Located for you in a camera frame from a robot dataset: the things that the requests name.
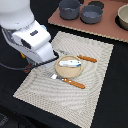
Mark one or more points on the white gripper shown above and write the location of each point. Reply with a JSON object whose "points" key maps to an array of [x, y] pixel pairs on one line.
{"points": [[33, 42]]}

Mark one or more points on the white and blue toy fish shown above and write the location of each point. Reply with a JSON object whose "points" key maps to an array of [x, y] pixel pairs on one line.
{"points": [[70, 63]]}

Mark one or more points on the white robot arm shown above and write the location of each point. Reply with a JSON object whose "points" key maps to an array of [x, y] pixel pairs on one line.
{"points": [[15, 15]]}

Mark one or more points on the tall grey pot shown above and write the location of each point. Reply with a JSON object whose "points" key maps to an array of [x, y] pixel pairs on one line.
{"points": [[69, 9]]}

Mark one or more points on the round beige plate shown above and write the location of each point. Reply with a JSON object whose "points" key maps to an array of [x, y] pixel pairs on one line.
{"points": [[65, 71]]}

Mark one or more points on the woven beige placemat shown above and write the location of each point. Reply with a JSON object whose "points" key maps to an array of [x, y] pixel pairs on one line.
{"points": [[61, 99]]}

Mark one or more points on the low grey pot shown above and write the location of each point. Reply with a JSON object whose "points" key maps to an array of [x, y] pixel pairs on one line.
{"points": [[91, 14]]}

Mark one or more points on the beige bowl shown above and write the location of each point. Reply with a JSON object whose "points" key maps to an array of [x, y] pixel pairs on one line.
{"points": [[123, 16]]}

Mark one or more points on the fork with wooden handle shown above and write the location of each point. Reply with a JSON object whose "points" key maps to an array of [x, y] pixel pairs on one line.
{"points": [[66, 80]]}

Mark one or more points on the knife with wooden handle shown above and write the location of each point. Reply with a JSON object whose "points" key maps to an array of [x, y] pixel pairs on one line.
{"points": [[80, 56]]}

